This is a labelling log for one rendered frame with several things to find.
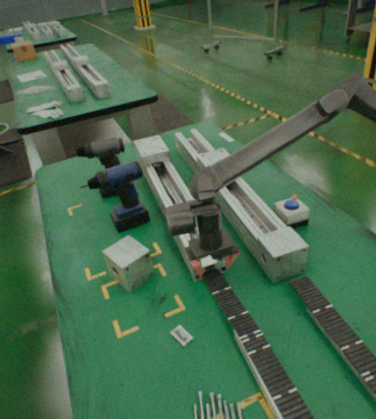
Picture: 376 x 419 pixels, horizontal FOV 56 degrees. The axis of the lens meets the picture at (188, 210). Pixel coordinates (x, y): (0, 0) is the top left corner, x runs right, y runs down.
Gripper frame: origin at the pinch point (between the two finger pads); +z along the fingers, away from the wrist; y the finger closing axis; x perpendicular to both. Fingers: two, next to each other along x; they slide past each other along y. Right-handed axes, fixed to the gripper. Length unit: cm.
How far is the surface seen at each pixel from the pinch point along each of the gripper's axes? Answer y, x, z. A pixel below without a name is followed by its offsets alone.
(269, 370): -0.8, 28.4, 2.4
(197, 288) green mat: 5.0, -0.6, 5.9
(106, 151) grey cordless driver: 18, -58, -13
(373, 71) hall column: -252, -227, 44
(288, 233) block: -22.1, -0.7, -3.7
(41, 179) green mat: 48, -87, 6
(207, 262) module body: 0.2, -4.3, 1.4
